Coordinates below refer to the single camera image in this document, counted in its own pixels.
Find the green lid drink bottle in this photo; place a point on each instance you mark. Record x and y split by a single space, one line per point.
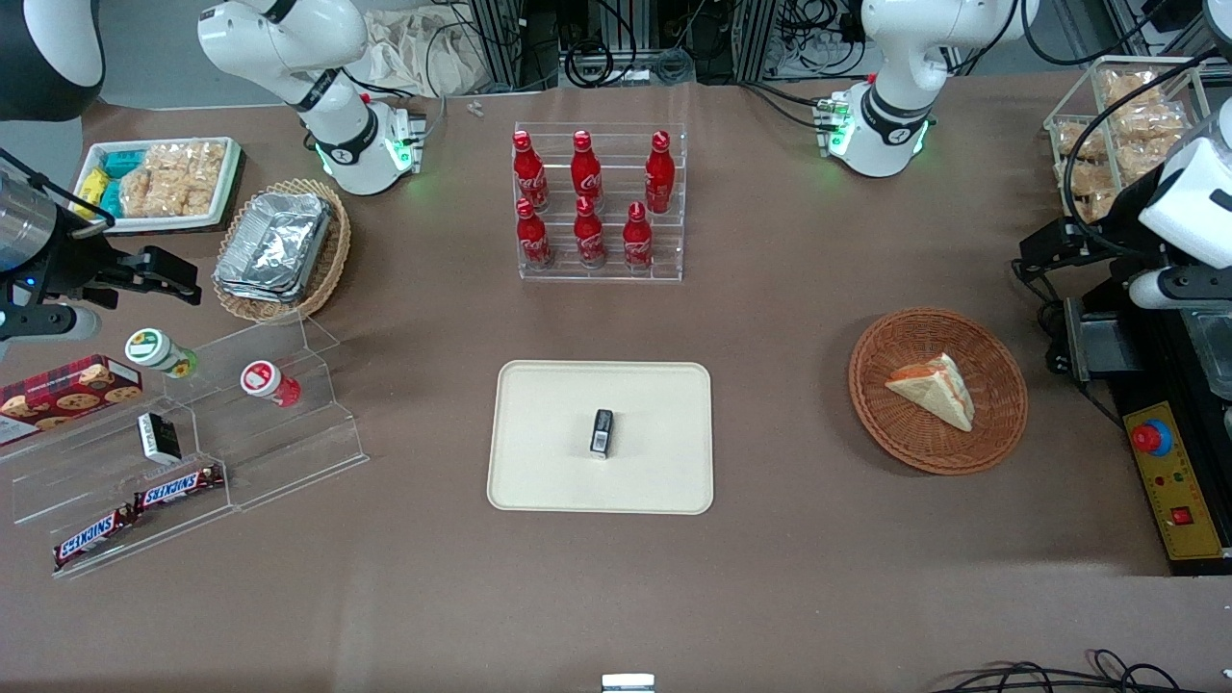
154 349

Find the brown wicker basket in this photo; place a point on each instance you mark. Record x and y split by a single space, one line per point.
924 433

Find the triangular sandwich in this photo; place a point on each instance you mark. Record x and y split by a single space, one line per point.
938 390

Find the yellow control box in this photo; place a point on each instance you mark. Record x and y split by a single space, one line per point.
1189 520

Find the stacked aluminium foil trays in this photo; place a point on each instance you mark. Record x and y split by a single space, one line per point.
274 245

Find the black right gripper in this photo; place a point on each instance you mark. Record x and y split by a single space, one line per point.
69 266

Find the light oval wicker basket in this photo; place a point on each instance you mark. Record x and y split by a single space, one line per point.
327 265

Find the steel food pan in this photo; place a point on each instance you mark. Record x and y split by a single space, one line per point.
1215 351

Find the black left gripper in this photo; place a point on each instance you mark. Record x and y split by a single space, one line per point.
1114 234

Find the snickers chocolate bar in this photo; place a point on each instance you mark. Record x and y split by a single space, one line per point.
91 539
178 488

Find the yellow snack packet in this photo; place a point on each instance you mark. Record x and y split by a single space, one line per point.
91 188

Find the red cola bottle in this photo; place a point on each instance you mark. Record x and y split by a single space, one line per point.
589 241
659 178
532 241
585 173
528 173
637 245

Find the black metal machine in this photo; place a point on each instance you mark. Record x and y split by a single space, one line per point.
1107 351

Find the red emergency stop button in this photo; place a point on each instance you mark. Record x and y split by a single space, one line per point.
1151 438

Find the red cookie box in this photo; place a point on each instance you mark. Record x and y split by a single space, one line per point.
67 390

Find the white rectangular snack tray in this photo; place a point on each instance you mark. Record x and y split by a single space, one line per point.
226 183

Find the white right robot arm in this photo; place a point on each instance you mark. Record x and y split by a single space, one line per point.
289 48

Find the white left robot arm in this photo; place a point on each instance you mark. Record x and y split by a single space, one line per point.
905 58

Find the teal snack packet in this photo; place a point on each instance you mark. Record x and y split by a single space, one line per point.
111 197
123 162

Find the black and white small box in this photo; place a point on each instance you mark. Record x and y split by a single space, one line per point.
159 438

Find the beige cloth bag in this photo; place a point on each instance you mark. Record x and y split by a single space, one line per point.
423 53

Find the white device at table edge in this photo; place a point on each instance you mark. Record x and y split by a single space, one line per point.
628 683

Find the clear bag rice crackers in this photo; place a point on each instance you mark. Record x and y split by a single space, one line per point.
173 178

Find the clear acrylic stepped display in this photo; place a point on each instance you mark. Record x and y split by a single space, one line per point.
289 452

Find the clear acrylic bottle rack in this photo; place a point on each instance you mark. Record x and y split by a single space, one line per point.
602 274

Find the white power strip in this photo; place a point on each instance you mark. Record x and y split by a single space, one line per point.
818 53

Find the clear bag fried snack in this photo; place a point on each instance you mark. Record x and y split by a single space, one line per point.
1150 120
1078 140
1080 176
1145 162
1092 205
1131 89

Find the beige plastic tray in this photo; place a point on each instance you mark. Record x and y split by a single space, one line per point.
549 443

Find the red lid drink bottle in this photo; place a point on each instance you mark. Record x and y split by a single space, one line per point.
265 380

